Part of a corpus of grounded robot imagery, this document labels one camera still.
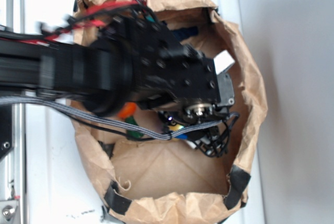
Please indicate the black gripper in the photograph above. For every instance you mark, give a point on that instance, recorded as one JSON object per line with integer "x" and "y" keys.
{"x": 192, "y": 89}

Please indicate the orange toy carrot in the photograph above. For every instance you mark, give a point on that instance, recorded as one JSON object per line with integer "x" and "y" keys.
{"x": 127, "y": 115}

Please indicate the blue sponge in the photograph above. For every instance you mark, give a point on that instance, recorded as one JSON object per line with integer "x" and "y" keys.
{"x": 181, "y": 136}

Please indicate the brown paper bag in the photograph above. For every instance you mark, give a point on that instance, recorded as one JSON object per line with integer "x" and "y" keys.
{"x": 168, "y": 181}

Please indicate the yellow sponge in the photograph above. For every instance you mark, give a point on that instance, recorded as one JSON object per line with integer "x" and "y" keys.
{"x": 175, "y": 127}

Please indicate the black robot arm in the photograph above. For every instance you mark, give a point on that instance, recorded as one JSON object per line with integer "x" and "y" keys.
{"x": 132, "y": 60}

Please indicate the black metal bracket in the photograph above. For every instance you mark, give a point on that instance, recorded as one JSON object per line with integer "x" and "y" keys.
{"x": 6, "y": 130}

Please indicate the aluminium frame rail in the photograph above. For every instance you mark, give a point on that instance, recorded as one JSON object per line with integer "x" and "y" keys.
{"x": 14, "y": 207}

